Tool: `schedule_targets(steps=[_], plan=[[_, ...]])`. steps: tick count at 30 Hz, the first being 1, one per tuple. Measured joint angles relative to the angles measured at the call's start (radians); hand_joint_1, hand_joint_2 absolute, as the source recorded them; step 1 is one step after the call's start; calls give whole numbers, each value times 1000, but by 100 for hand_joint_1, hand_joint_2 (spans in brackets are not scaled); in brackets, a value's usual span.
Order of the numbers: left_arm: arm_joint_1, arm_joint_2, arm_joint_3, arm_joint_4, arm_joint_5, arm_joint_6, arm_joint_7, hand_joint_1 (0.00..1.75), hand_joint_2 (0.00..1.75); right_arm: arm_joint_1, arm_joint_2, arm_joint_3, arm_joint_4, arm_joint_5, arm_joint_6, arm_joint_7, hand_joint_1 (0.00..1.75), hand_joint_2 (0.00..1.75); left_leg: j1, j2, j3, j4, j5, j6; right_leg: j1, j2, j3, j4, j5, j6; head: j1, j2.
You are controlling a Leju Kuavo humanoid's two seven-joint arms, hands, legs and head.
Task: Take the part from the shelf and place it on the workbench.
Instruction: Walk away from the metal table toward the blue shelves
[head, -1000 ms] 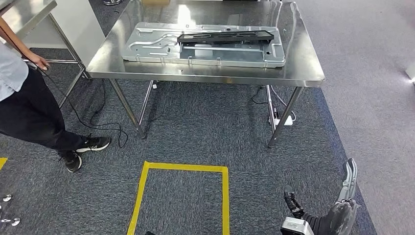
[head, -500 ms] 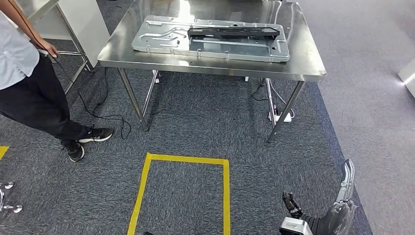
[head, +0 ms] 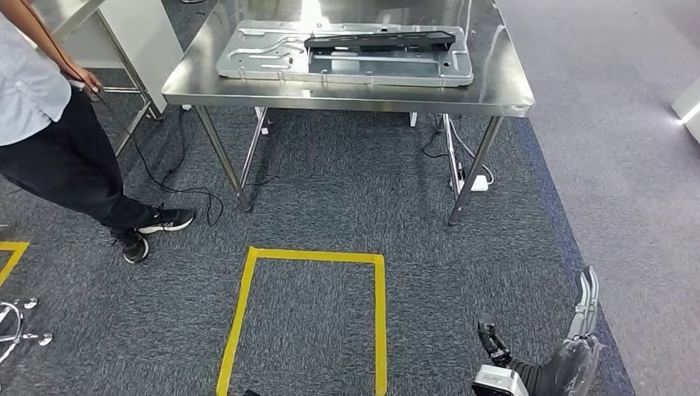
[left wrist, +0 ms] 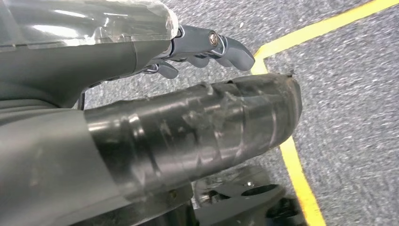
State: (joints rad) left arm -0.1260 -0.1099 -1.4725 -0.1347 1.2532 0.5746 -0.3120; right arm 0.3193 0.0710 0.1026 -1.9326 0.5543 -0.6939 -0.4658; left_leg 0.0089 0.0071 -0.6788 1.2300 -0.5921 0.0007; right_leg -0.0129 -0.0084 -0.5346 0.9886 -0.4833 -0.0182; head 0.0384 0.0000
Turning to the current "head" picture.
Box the black plastic panel part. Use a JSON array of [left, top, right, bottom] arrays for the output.
[[303, 30, 456, 54]]

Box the person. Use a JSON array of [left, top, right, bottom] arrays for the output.
[[0, 0, 196, 265]]

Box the white panelled steel table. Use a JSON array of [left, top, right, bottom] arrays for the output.
[[30, 0, 185, 158]]

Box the black power cable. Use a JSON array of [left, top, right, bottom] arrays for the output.
[[419, 113, 456, 161]]

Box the yellow floor tape square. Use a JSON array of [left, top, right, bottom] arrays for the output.
[[215, 246, 389, 396], [0, 241, 31, 289]]

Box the person's hand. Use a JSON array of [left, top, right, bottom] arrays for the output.
[[64, 64, 104, 95]]

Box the white power strip cable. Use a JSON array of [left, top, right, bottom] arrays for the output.
[[447, 115, 496, 187]]

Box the white power strip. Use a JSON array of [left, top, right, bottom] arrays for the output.
[[450, 174, 490, 193]]

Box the stainless steel workbench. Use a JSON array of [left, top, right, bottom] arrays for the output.
[[161, 0, 536, 227]]

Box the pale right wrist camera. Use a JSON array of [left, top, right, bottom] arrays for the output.
[[471, 364, 531, 396]]

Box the black controller cable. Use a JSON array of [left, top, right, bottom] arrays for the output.
[[87, 90, 225, 228]]

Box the stamped sheet metal plate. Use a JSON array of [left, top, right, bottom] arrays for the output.
[[215, 20, 475, 88]]

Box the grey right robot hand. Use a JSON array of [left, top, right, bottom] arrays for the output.
[[476, 266, 603, 396]]

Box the black round stool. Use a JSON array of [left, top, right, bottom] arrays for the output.
[[0, 297, 54, 366]]

